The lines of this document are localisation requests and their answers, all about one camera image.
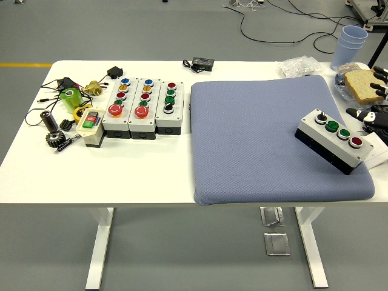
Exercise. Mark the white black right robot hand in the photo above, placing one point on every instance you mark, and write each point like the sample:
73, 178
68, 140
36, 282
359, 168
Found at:
368, 115

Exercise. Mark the four-control box with knob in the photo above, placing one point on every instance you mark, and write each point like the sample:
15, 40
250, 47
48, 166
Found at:
169, 120
333, 138

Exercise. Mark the five-button control box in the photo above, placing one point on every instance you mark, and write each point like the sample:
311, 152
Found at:
112, 122
140, 123

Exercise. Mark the white bread slice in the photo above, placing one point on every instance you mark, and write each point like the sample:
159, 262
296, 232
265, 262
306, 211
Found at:
359, 83

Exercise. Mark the clear glass plate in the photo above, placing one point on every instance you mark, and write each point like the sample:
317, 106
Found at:
340, 88

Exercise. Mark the small white box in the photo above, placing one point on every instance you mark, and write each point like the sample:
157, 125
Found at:
377, 154

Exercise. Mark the black slanted stand leg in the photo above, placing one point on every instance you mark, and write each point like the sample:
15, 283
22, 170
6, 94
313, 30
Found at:
377, 51

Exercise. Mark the stacked pale blue cups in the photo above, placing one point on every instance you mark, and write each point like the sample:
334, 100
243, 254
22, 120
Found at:
345, 51

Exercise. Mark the clear plastic bag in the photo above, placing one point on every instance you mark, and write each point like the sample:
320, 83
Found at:
297, 66

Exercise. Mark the blue-grey quilted mat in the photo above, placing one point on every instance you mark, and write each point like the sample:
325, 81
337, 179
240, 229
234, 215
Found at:
242, 136

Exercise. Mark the metal floor socket plate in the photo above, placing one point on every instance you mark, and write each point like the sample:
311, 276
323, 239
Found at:
276, 244
271, 216

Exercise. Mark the white table leg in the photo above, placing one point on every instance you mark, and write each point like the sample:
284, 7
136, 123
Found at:
315, 257
100, 248

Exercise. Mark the black digital meter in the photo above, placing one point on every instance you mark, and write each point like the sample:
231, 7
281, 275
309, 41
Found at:
203, 62

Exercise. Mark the black servo motor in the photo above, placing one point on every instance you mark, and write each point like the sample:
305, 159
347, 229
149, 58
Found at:
115, 72

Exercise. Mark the brass pipe fitting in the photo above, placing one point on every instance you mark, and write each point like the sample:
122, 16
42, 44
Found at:
92, 88

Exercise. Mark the yellow tape roll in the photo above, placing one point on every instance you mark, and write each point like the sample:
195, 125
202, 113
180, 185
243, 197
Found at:
76, 113

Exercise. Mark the green translucent cylinder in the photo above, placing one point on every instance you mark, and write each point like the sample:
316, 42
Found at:
71, 103

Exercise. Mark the black power adapter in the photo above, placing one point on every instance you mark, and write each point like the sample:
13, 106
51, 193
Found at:
66, 82

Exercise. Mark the thin metal pin tool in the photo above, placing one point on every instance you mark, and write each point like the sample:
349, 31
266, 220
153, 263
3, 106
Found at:
65, 145

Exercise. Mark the large black gear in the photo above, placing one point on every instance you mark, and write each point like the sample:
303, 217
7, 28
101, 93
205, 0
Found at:
55, 140

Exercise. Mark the dark metal cylinder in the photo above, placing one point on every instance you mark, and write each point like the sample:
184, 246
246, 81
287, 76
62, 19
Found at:
49, 121

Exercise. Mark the aluminium frame stand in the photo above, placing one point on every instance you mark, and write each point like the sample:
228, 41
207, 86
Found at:
363, 12

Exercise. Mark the cream switch box red green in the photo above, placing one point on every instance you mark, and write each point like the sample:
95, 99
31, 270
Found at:
91, 136

